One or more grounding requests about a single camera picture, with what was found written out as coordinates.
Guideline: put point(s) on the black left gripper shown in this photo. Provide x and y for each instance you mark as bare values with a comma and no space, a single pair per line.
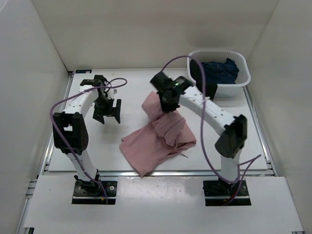
116,110

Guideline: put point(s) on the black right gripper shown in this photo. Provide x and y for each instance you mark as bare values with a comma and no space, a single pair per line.
167,109

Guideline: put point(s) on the pink trousers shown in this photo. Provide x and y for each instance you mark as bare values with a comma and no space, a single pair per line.
164,137

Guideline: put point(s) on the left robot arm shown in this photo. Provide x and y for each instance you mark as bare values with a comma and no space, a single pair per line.
69,128

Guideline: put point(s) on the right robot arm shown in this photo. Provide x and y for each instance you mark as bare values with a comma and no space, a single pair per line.
232,130

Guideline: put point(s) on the black trousers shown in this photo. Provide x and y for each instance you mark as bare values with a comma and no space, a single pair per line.
209,89

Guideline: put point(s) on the dark blue trousers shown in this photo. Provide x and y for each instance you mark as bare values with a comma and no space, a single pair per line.
221,73

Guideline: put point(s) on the blue label sticker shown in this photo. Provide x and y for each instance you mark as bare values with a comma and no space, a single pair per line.
85,71

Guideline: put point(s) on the white plastic laundry basket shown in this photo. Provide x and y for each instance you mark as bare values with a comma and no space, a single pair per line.
219,55

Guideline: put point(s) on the white front cover board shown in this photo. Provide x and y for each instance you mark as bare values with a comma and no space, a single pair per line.
162,205

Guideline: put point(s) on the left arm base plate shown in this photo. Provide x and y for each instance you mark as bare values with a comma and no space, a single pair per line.
88,192

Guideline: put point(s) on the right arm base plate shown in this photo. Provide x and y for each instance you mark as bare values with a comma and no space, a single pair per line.
220,193

